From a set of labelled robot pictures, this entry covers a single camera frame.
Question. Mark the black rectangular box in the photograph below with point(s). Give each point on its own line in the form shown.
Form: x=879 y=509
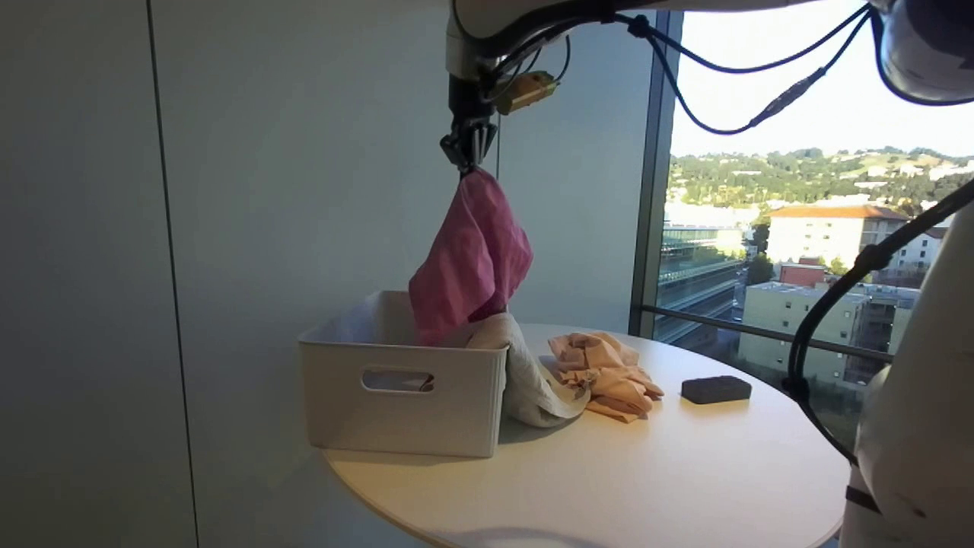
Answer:
x=715 y=389

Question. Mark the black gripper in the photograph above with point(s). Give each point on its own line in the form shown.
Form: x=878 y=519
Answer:
x=471 y=109

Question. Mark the dark window frame post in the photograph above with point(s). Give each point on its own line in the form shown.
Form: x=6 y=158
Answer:
x=654 y=203

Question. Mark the white towel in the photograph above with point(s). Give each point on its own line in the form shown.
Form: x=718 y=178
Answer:
x=533 y=391

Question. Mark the white storage container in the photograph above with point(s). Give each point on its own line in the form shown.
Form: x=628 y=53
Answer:
x=406 y=414

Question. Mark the gold wrist camera mount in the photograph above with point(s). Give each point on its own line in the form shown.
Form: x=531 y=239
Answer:
x=523 y=89

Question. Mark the pink t-shirt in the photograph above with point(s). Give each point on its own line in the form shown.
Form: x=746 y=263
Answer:
x=471 y=261

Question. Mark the window railing bar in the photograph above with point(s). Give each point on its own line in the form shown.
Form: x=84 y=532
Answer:
x=749 y=330

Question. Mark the peach t-shirt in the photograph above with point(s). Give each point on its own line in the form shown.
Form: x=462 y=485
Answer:
x=610 y=381

